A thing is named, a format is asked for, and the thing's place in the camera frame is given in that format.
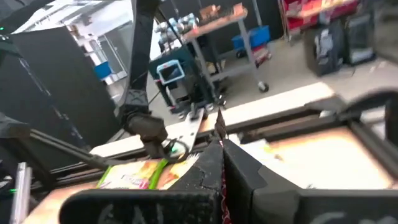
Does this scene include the white frame bracket strip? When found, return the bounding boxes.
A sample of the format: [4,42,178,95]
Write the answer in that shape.
[9,161,32,224]

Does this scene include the black partition panel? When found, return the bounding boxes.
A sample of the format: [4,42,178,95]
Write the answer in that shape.
[0,26,121,147]

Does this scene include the Lime Chili Shrimp ramen packet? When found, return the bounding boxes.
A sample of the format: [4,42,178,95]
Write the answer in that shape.
[98,157,169,190]

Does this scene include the grey wheeled workbench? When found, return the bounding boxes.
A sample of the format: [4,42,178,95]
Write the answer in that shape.
[183,2,270,94]

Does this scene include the blue storage bin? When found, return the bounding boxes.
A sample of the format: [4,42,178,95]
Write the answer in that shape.
[231,25,271,50]

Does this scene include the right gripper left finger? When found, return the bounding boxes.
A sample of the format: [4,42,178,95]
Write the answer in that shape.
[169,139,224,224]

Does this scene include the black aluminium table frame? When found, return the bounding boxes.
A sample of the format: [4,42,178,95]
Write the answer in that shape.
[0,90,398,224]

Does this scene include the white metal plate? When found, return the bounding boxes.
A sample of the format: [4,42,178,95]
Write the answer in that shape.
[174,107,206,153]

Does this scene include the black equipment crate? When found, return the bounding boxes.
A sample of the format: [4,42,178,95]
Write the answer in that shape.
[303,23,345,77]
[343,12,377,66]

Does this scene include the black wheeled cart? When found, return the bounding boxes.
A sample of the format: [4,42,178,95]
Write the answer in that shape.
[148,46,226,114]

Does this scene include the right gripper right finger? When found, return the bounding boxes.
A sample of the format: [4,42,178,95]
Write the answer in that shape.
[223,139,299,224]

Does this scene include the blue framed teach pendant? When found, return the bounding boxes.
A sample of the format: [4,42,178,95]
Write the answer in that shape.
[156,60,187,85]

